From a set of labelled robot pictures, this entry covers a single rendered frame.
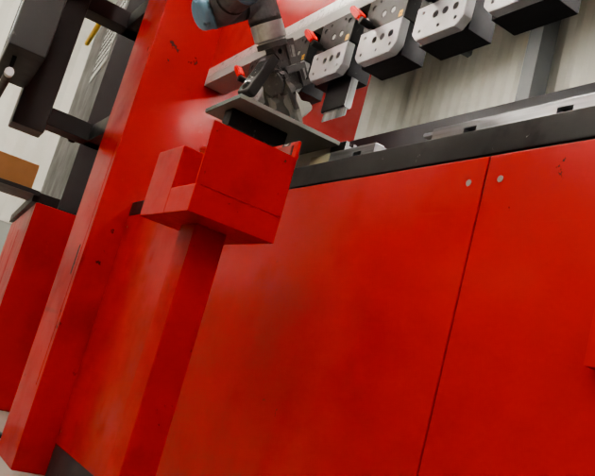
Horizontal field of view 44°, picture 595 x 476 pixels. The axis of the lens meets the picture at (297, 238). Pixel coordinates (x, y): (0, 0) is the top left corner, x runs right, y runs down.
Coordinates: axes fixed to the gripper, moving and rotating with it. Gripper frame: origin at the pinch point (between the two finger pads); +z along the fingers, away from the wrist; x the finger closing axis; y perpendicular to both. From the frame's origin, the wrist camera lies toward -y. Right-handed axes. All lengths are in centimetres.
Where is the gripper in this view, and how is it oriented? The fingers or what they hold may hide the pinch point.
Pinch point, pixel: (289, 129)
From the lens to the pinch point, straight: 173.9
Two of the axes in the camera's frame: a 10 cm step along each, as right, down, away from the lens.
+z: 2.8, 9.3, 2.3
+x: -6.1, -0.1, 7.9
